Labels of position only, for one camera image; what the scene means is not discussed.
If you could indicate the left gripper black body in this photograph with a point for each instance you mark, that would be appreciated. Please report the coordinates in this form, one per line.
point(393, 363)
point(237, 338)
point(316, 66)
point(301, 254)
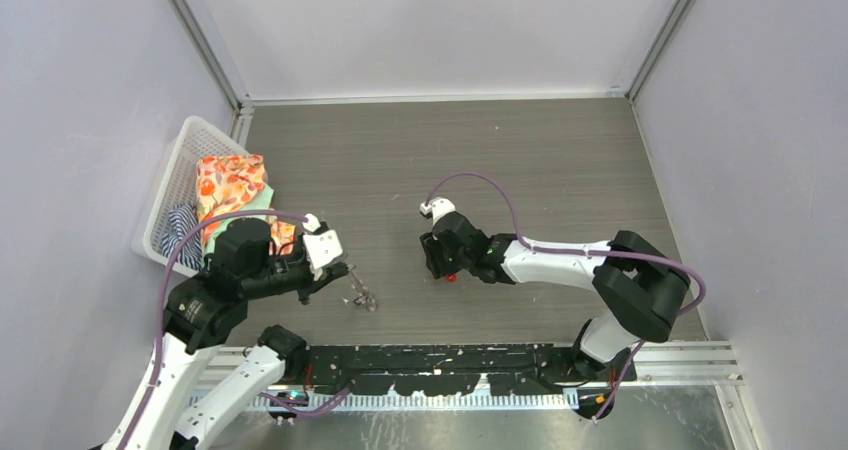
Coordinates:
point(311, 286)

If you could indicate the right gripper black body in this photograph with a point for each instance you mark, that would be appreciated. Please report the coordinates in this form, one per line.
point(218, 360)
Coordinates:
point(443, 260)

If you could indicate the silver perforated keyring plate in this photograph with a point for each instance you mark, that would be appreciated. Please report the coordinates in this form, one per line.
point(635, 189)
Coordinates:
point(364, 299)

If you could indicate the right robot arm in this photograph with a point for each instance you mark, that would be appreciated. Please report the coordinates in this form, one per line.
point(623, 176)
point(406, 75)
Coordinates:
point(641, 289)

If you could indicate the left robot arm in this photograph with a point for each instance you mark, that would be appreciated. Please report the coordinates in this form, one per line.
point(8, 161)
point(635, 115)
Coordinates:
point(198, 316)

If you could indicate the mint green cloth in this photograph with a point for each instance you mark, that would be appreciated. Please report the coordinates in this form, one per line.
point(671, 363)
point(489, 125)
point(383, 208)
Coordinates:
point(262, 200)

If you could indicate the orange floral cloth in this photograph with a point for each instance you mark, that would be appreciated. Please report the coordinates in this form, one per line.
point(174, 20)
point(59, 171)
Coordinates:
point(225, 182)

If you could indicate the blue striped cloth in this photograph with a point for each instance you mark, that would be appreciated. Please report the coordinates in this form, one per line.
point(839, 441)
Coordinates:
point(180, 220)

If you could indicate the white plastic basket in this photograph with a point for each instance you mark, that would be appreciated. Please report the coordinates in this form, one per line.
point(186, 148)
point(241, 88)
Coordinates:
point(174, 181)

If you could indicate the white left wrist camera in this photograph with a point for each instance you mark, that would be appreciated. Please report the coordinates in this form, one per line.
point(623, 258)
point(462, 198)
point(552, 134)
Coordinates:
point(322, 245)

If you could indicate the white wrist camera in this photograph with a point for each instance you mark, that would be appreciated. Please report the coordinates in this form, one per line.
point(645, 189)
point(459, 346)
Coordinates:
point(434, 209)
point(322, 245)

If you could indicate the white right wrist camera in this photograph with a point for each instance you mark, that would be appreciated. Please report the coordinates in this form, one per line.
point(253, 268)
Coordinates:
point(434, 209)

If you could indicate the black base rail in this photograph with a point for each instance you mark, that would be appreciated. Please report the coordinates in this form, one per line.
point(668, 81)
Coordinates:
point(445, 370)

